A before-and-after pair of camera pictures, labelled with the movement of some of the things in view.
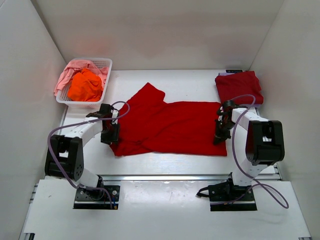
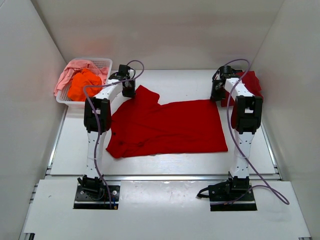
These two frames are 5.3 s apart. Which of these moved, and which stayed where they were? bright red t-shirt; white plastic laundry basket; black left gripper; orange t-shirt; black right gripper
Moved: black right gripper; black left gripper
Stayed: orange t-shirt; bright red t-shirt; white plastic laundry basket
